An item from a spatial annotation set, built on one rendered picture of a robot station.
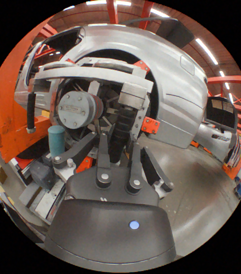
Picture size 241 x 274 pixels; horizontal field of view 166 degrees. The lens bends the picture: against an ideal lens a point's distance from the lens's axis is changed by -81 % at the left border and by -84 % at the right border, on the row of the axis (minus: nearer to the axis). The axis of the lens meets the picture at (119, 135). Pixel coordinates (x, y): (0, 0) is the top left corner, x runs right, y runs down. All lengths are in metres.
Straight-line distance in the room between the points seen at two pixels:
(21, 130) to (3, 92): 0.28
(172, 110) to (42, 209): 1.31
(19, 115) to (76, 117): 0.48
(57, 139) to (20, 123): 0.37
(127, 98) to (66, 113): 0.21
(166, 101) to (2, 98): 0.98
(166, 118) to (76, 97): 0.55
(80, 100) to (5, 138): 0.52
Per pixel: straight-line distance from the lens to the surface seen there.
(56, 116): 0.58
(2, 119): 0.61
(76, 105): 0.28
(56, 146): 0.43
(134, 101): 0.17
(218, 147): 2.43
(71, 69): 0.26
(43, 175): 0.66
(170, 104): 0.64
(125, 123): 0.17
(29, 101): 0.36
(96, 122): 0.52
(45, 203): 0.93
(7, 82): 0.60
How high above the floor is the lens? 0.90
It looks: 20 degrees down
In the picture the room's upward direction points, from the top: 17 degrees clockwise
